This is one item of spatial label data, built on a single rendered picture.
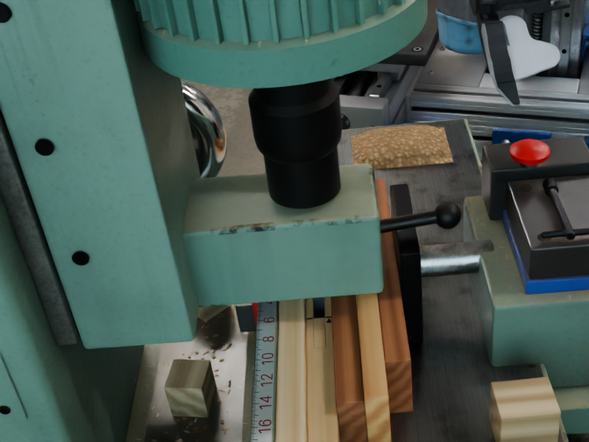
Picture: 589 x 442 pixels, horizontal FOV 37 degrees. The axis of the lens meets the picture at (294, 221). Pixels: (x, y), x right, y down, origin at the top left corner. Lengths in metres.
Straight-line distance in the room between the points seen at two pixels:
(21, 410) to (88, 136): 0.20
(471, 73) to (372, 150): 0.57
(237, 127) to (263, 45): 2.36
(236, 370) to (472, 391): 0.26
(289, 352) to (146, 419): 0.22
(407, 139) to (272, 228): 0.34
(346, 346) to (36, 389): 0.21
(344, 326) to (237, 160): 2.04
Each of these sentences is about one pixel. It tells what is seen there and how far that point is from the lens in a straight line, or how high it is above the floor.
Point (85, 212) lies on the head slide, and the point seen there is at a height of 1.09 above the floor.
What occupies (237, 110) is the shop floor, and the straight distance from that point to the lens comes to 2.93.
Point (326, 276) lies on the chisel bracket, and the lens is 0.62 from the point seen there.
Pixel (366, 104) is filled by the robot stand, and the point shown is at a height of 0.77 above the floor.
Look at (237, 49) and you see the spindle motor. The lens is 0.47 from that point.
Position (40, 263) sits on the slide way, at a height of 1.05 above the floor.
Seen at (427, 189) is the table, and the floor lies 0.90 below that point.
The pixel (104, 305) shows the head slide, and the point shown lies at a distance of 0.60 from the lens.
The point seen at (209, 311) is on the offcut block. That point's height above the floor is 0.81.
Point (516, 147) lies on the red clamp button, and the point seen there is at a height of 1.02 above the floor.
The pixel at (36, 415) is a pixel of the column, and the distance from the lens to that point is 0.63.
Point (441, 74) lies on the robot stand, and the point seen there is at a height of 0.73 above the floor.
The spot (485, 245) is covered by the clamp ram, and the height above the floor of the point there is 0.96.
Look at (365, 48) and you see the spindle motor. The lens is 0.48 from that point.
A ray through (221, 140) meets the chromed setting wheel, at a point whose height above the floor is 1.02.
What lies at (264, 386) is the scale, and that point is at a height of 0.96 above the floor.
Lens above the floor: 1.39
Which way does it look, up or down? 36 degrees down
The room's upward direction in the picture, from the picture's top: 8 degrees counter-clockwise
